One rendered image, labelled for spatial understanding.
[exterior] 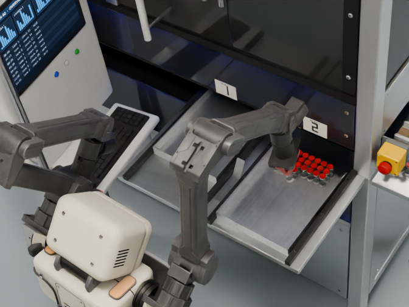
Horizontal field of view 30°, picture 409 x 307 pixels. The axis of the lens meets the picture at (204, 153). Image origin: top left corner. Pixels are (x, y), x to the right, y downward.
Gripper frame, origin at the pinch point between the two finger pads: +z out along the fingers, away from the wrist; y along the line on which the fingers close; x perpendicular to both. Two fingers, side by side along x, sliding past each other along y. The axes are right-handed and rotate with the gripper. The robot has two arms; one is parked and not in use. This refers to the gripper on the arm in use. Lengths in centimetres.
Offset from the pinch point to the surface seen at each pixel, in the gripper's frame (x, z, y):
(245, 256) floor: 39, 114, 27
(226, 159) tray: 28.2, 25.2, 16.6
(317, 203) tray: -4.7, 25.9, 6.4
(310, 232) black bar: -5.7, 23.0, -5.7
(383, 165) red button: -23.2, 14.5, 16.2
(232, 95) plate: 29.9, 14.2, 35.0
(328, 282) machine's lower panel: 0, 101, 17
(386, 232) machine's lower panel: -20, 81, 32
